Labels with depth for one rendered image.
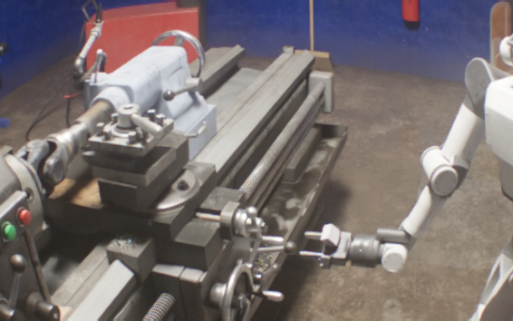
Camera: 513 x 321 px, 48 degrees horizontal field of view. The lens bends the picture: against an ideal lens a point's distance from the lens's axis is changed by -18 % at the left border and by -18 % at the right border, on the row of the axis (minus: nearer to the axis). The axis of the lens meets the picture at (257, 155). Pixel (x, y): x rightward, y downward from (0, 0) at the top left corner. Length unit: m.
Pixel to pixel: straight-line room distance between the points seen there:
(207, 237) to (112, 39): 3.18
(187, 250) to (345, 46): 4.33
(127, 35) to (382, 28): 2.25
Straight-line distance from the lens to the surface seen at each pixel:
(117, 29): 4.70
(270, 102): 2.63
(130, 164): 1.60
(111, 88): 1.95
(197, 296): 1.69
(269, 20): 5.96
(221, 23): 6.12
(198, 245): 1.66
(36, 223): 1.45
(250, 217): 1.69
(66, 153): 1.66
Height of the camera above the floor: 1.76
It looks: 25 degrees down
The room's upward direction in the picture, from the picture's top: 2 degrees counter-clockwise
